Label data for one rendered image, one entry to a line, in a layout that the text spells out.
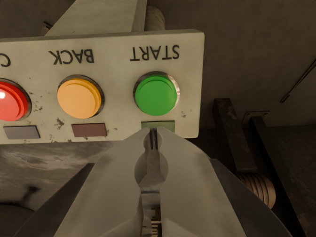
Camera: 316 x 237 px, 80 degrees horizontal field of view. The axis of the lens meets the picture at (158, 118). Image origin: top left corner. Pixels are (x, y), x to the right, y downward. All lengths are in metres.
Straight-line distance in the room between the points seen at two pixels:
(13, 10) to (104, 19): 0.68
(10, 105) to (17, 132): 0.04
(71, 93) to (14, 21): 0.77
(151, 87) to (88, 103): 0.06
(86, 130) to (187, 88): 0.12
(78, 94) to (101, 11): 0.14
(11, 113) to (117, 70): 0.11
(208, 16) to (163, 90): 0.65
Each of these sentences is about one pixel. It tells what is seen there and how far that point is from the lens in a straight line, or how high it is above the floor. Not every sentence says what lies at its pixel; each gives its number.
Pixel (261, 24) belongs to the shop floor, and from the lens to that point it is 0.89.
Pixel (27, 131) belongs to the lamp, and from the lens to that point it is 0.25.
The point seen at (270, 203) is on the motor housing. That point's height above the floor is 0.52.
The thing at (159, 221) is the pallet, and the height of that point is 0.14.
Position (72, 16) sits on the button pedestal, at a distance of 0.30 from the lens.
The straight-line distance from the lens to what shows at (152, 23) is 0.63.
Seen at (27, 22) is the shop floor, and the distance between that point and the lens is 0.93.
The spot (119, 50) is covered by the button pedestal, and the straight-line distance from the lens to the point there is 0.18.
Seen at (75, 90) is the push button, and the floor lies 0.61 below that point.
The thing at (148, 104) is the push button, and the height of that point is 0.61.
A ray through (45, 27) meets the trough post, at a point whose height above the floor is 0.02.
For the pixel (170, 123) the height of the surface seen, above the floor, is 0.61.
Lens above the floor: 0.74
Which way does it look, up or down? 42 degrees down
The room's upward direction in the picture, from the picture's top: 179 degrees clockwise
